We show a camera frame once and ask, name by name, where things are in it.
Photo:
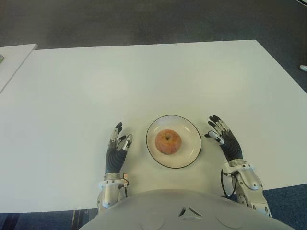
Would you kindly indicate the white shoe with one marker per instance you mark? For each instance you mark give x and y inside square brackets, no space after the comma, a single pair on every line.
[303,68]

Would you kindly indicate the grey robot torso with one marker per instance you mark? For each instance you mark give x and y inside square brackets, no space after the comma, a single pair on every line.
[187,215]

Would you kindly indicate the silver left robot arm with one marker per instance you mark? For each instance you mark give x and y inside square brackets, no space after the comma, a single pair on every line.
[109,194]

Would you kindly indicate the red yellow apple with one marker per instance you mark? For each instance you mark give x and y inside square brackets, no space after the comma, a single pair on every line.
[168,141]

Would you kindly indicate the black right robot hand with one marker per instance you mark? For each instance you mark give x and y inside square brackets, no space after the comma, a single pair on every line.
[232,146]

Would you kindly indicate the white plate with black rim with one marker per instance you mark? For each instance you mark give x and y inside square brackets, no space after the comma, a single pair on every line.
[189,134]

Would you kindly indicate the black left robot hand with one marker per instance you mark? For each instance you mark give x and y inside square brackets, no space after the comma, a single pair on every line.
[114,159]

